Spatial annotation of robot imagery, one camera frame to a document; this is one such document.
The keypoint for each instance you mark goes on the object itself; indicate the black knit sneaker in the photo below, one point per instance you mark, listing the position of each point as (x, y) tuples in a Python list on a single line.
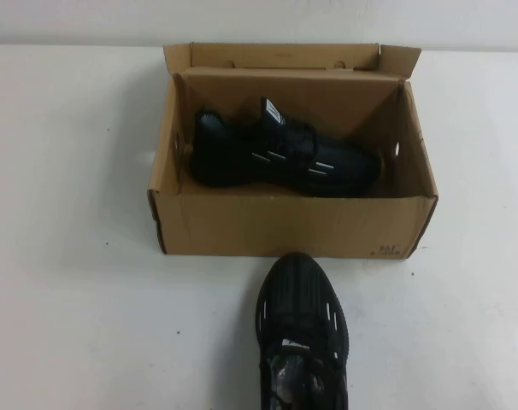
[(242, 166), (301, 307)]

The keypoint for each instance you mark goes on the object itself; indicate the brown cardboard shoe box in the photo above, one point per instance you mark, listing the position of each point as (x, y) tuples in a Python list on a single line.
[(284, 226)]

